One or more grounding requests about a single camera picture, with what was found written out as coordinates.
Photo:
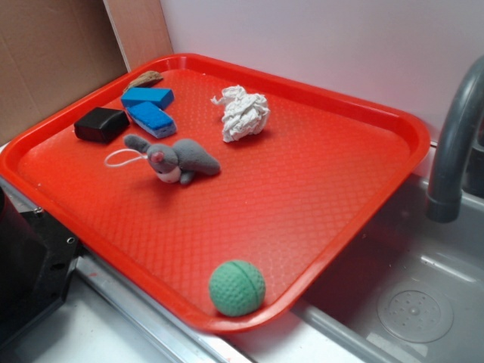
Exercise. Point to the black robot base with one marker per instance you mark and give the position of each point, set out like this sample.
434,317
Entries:
38,256

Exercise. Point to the red plastic tray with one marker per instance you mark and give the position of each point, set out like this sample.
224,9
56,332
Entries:
287,200

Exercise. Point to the black rectangular block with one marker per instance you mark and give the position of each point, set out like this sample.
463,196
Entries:
101,125

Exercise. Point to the blue rectangular block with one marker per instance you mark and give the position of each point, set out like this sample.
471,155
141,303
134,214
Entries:
160,97

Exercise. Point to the crumpled white paper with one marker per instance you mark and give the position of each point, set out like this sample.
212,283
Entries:
244,113

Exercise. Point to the green dimpled ball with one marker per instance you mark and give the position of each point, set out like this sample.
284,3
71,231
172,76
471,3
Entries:
237,288

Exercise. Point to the brown cardboard panel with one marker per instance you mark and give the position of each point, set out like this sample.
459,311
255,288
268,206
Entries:
52,54

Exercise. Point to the grey plush mouse toy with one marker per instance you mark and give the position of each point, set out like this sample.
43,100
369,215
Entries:
178,163

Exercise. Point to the blue scrubbing sponge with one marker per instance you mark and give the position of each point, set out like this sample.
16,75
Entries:
152,119

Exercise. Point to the grey sink faucet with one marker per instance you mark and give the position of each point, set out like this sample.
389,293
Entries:
458,161

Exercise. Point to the grey plastic sink basin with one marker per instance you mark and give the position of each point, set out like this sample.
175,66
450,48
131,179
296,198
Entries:
405,289

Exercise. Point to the brown wooden piece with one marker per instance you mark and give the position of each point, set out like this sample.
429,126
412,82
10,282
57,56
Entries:
145,80

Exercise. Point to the light wooden board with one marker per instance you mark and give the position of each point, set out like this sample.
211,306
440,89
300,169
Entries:
140,30

